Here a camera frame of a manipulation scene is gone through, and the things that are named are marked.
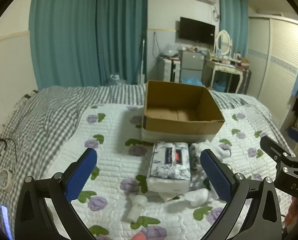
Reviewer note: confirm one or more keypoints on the floral tissue pack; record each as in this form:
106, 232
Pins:
169, 166

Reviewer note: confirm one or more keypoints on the pile of blue plastic bags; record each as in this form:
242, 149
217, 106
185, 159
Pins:
192, 80

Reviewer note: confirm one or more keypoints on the grey checked bedsheet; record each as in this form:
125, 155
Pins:
39, 120

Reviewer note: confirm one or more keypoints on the white dressing table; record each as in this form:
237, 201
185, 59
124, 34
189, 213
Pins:
226, 68

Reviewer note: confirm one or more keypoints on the white oval mirror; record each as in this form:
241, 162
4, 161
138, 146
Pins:
223, 41

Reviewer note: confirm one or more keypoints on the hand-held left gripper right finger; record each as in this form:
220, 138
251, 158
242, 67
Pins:
216, 178

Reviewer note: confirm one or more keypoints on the white green-printed cloth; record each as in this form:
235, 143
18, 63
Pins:
195, 155

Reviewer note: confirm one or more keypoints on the wide teal curtain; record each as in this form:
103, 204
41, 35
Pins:
71, 35

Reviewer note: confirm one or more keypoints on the clear water jug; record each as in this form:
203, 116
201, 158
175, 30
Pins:
116, 80

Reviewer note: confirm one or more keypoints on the white face mask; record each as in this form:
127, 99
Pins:
136, 205

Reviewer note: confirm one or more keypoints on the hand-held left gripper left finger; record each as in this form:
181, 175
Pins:
81, 173

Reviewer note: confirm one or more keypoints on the grey mini fridge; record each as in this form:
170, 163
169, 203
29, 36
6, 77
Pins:
191, 63

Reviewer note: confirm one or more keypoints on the white upright pole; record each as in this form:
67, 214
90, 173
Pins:
142, 62

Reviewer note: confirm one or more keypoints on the narrow teal curtain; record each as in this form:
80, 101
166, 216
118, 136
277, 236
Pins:
232, 22

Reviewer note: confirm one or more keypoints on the white tape roll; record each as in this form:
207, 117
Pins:
4, 180

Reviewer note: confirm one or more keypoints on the white floral quilt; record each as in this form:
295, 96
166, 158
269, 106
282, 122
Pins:
109, 135

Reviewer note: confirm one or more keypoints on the cardboard box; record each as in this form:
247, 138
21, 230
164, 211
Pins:
179, 128

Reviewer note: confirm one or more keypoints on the white suitcase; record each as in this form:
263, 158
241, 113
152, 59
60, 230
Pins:
169, 70

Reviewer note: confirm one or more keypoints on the black wall television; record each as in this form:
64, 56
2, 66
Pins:
196, 31

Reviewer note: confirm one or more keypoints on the white wardrobe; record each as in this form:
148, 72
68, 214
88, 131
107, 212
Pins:
276, 62

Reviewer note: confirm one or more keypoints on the blue bag under table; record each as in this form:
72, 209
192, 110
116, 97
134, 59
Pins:
219, 86

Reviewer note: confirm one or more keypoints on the clear plastic bag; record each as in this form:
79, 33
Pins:
170, 50

